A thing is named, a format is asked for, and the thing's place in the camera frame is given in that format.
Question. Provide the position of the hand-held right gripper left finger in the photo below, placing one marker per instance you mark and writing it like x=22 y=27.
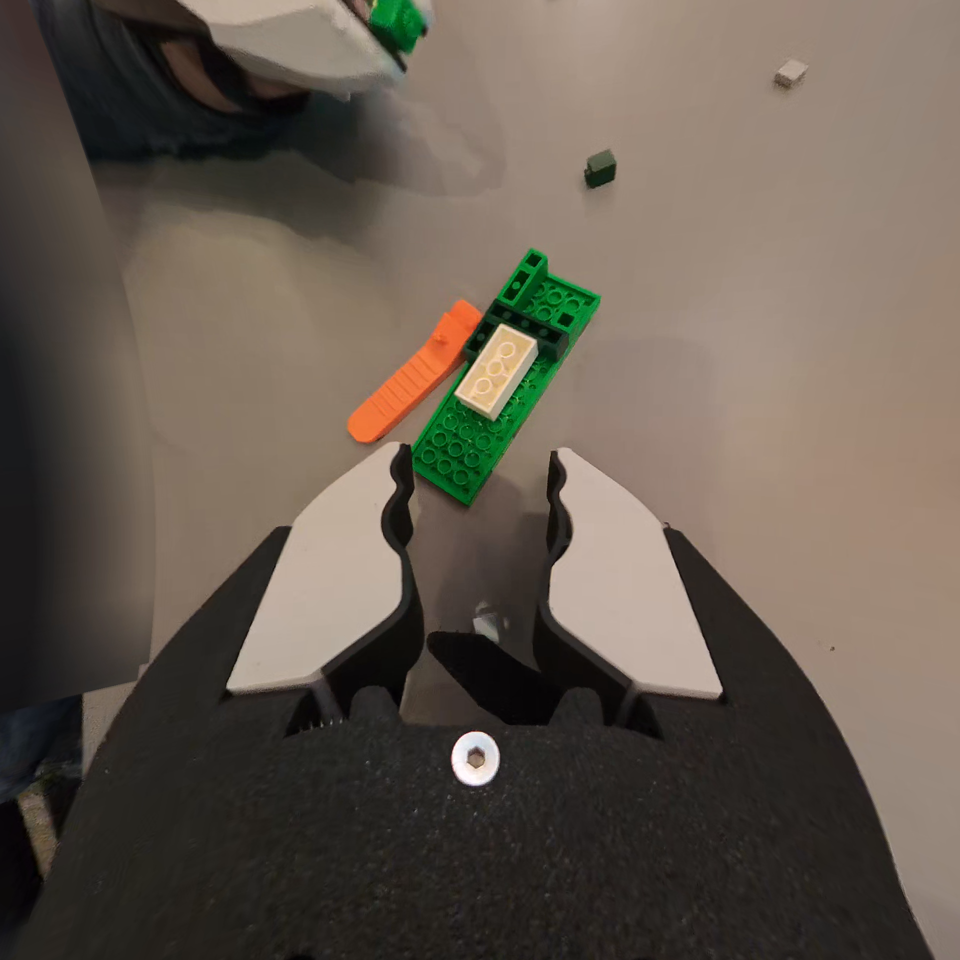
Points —
x=322 y=585

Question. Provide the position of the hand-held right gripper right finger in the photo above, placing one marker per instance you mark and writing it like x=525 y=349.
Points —
x=622 y=585

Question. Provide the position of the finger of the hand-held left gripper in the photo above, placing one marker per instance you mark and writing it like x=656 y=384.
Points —
x=300 y=37

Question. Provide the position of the small bright green brick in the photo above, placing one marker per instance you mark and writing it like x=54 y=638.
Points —
x=397 y=22

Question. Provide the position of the green studded baseplate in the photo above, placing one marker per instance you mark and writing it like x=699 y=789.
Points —
x=457 y=450

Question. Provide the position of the small grey cube brick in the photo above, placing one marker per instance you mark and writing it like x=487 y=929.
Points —
x=489 y=624
x=791 y=73

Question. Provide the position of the person's dark clothing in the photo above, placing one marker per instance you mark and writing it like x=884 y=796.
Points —
x=120 y=97

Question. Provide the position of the orange brick separator tool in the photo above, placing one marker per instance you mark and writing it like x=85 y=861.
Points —
x=405 y=382

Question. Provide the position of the white toy brick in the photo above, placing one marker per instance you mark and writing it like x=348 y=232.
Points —
x=496 y=371

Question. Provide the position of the long dark green brick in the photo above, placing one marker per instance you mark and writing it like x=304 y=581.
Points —
x=551 y=339

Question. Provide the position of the tall bright green brick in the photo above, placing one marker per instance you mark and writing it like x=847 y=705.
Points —
x=525 y=279

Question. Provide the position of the small dark green cube brick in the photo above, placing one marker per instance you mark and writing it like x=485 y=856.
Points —
x=601 y=169

